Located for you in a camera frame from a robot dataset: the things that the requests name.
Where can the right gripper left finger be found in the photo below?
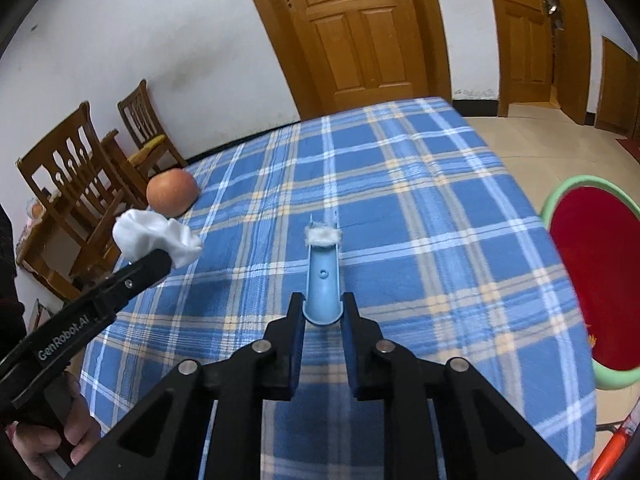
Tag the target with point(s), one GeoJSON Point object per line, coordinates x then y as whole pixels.
{"type": "Point", "coordinates": [205, 421]}

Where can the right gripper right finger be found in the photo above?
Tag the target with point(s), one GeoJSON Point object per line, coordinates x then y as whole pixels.
{"type": "Point", "coordinates": [440, 420]}

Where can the white tissue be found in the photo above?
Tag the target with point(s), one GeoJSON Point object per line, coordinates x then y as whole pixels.
{"type": "Point", "coordinates": [137, 233]}

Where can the light blue plastic holder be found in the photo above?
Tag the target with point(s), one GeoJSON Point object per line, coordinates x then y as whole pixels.
{"type": "Point", "coordinates": [323, 305]}

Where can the person's left hand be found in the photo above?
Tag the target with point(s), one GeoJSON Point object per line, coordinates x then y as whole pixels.
{"type": "Point", "coordinates": [34, 442]}

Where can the blue plaid tablecloth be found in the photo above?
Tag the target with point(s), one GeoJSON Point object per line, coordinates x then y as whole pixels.
{"type": "Point", "coordinates": [440, 246]}

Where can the wooden chair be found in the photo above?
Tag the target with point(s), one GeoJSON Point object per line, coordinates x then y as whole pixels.
{"type": "Point", "coordinates": [149, 136]}
{"type": "Point", "coordinates": [70, 174]}

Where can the orange round fruit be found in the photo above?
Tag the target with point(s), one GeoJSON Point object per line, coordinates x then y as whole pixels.
{"type": "Point", "coordinates": [172, 192]}

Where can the red bin with green rim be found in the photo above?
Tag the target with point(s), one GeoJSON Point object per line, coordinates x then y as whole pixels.
{"type": "Point", "coordinates": [594, 225]}

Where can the red door mat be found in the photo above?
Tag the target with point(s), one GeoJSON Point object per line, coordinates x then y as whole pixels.
{"type": "Point", "coordinates": [632, 147]}

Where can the open wooden door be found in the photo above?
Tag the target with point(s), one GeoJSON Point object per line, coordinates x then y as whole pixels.
{"type": "Point", "coordinates": [544, 53]}

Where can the closed wooden door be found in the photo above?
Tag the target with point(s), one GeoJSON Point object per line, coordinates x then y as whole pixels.
{"type": "Point", "coordinates": [341, 54]}

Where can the low wooden wall panel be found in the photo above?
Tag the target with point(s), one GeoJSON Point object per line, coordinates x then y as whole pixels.
{"type": "Point", "coordinates": [618, 101]}

